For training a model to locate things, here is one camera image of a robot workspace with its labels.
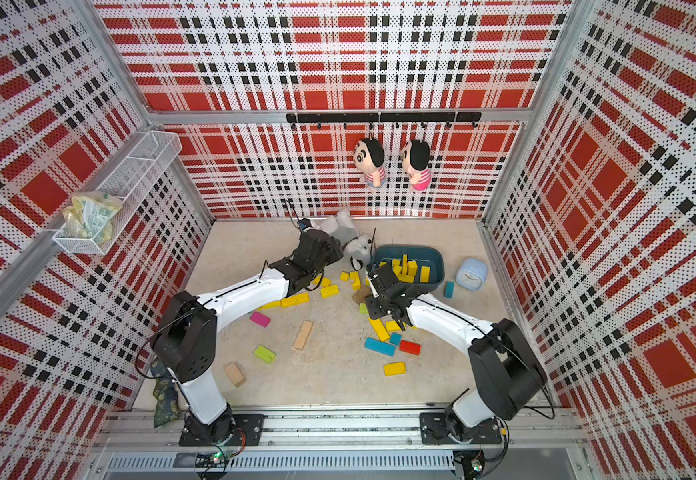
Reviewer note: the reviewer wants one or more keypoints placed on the small teal cube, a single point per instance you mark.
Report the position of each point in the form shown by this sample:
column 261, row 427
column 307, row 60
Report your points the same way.
column 395, row 339

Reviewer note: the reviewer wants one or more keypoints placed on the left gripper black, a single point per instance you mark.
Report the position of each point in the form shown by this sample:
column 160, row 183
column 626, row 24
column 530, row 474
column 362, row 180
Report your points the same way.
column 334, row 250

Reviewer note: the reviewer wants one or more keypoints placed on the black hook rail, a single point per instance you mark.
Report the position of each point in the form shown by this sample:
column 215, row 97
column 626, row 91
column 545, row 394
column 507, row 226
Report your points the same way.
column 320, row 119

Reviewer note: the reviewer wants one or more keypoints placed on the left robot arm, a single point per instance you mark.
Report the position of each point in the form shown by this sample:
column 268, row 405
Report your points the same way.
column 185, row 341

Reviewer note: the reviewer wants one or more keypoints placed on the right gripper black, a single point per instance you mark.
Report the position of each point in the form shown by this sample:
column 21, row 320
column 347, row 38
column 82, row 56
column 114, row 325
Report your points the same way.
column 373, row 311

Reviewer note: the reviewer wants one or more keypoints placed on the grey husky plush toy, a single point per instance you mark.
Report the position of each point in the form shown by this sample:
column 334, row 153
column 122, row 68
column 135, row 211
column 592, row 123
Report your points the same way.
column 357, row 246

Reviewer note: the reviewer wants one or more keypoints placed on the short yellow block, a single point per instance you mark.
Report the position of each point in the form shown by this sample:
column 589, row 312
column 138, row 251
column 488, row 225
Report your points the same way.
column 329, row 291

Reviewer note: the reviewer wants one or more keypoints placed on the long teal block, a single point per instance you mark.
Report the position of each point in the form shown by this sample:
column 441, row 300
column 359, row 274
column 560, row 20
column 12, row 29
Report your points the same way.
column 380, row 347

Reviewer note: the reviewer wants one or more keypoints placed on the teal block near clock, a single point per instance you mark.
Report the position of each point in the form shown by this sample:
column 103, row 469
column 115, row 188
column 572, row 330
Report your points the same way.
column 449, row 290

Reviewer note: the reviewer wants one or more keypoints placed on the light blue alarm clock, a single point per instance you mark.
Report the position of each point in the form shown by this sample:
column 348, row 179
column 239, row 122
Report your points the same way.
column 472, row 274

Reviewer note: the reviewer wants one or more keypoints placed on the natural wood cube block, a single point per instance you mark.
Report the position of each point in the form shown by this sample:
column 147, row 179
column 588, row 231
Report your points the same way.
column 235, row 374

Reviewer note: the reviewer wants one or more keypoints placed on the red rectangular block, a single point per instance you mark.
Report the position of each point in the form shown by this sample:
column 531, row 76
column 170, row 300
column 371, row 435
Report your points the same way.
column 410, row 348

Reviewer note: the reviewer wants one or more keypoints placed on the long yellow diagonal block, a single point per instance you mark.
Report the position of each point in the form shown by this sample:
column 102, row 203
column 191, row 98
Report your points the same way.
column 379, row 329

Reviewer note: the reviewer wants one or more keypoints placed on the hanging cartoon doll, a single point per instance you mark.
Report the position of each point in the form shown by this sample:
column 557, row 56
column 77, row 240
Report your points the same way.
column 369, row 158
column 415, row 158

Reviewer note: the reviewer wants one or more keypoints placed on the left hanging cartoon doll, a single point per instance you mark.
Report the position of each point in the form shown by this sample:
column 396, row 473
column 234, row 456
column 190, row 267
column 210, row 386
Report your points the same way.
column 369, row 158

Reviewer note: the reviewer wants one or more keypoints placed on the white wire wall basket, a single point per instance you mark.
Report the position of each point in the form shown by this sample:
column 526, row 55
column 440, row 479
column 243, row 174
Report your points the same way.
column 131, row 180

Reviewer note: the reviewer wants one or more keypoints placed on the metal linear rail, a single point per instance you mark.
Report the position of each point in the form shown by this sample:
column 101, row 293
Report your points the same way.
column 371, row 439

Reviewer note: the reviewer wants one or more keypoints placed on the yellow arch block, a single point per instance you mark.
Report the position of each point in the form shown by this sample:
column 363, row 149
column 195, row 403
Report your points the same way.
column 355, row 280

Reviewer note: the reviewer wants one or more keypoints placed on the yellow block front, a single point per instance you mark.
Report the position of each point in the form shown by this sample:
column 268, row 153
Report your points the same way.
column 394, row 369

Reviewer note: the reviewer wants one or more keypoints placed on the long natural wood block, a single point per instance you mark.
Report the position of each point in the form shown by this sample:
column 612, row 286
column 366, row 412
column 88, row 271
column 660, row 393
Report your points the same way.
column 303, row 335

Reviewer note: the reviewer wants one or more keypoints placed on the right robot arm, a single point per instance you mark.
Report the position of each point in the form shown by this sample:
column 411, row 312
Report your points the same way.
column 506, row 371

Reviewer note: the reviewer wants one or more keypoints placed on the right hanging cartoon doll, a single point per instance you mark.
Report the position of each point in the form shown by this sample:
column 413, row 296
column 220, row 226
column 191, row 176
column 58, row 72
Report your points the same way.
column 415, row 158

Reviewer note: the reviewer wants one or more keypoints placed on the yellow-green snack packet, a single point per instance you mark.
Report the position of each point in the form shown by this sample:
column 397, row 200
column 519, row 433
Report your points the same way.
column 90, row 215

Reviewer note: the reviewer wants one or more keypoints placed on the dark teal plastic bin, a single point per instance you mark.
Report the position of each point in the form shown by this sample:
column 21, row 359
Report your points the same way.
column 424, row 264

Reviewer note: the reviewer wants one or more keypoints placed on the magenta block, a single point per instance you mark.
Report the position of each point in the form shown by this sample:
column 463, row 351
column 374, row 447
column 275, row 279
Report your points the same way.
column 260, row 319

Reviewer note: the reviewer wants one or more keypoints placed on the dark patterned cloth bag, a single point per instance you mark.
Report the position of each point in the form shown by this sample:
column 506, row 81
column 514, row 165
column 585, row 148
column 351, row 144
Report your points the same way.
column 165, row 394

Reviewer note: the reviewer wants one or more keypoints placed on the long yellow block left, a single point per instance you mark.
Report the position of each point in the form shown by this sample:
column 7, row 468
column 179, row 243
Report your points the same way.
column 299, row 299

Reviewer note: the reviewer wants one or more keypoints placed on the lime green block left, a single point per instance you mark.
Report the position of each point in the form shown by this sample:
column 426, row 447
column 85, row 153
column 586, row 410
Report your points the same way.
column 264, row 354

